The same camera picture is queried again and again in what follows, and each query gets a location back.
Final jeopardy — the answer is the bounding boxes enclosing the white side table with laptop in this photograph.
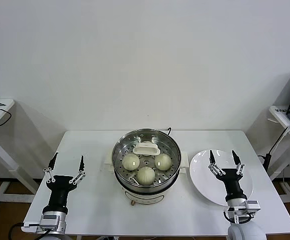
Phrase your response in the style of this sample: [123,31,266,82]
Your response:
[268,104,290,218]

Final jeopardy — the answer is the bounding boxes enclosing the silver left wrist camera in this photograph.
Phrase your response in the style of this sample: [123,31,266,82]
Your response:
[22,212,60,231]

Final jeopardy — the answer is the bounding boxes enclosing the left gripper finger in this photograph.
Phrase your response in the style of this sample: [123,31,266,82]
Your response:
[69,155,87,185]
[43,152,59,184]

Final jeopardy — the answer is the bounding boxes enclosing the glass pot lid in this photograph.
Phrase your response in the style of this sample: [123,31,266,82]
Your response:
[111,128,182,185]

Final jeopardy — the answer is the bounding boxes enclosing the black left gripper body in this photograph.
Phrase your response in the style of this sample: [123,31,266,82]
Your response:
[42,174,78,213]

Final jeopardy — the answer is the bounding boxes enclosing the black power adapter cable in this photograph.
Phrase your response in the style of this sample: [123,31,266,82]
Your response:
[257,126,290,173]

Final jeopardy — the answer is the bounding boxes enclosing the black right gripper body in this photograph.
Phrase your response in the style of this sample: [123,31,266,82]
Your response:
[217,168,248,201]

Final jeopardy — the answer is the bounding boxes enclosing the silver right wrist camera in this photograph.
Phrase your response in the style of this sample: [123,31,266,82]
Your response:
[231,199,262,225]

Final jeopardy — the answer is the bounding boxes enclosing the white round plate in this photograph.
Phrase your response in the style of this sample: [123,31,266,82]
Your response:
[189,149,254,206]

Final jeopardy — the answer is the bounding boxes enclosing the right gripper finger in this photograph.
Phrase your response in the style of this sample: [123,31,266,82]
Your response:
[231,149,245,176]
[208,149,227,179]

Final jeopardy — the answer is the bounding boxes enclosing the steel perforated steamer basket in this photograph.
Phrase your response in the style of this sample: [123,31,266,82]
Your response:
[111,128,182,193]

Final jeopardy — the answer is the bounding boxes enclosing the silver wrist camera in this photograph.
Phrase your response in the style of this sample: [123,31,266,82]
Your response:
[231,199,262,225]
[22,212,60,231]

